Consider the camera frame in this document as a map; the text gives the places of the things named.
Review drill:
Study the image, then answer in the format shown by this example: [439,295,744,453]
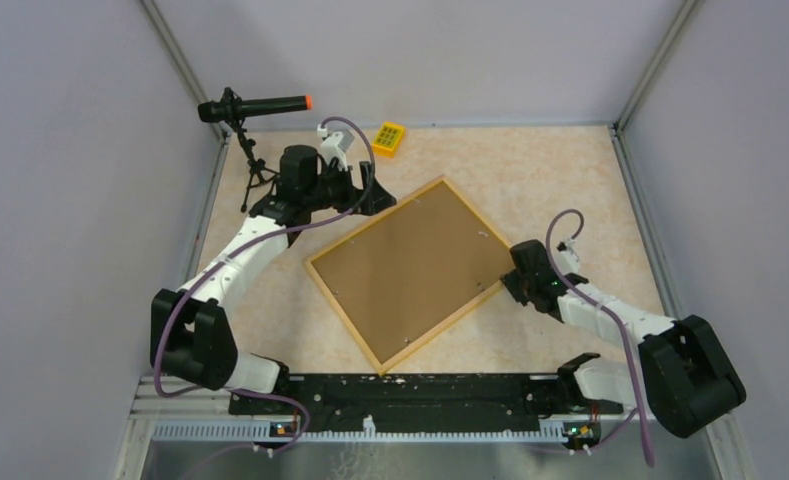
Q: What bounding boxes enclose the yellow green toy block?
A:
[371,122,406,158]

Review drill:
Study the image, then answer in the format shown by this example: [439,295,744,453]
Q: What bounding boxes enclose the aluminium front rail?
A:
[114,378,742,479]

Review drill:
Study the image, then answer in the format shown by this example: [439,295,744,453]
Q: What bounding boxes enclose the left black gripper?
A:
[304,160,395,215]

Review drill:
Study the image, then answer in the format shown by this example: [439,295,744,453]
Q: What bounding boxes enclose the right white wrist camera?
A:
[554,237,581,276]

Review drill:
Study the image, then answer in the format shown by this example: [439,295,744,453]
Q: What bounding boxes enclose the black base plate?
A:
[228,373,624,434]

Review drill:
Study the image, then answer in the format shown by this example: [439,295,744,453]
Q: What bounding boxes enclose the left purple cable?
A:
[152,116,377,458]

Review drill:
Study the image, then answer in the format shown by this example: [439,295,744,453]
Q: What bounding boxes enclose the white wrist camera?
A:
[554,237,581,276]
[317,124,355,171]

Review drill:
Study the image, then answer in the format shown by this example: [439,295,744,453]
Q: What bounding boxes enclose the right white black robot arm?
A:
[501,239,747,438]

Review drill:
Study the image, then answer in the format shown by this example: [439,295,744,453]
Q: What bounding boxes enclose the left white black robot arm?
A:
[150,145,397,414]

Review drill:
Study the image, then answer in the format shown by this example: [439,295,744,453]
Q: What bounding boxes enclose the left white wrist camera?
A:
[317,124,355,171]

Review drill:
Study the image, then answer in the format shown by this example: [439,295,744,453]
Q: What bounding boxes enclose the wooden yellow picture frame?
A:
[303,175,520,378]

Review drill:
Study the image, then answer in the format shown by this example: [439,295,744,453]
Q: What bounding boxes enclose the black microphone on tripod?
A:
[197,87,313,213]

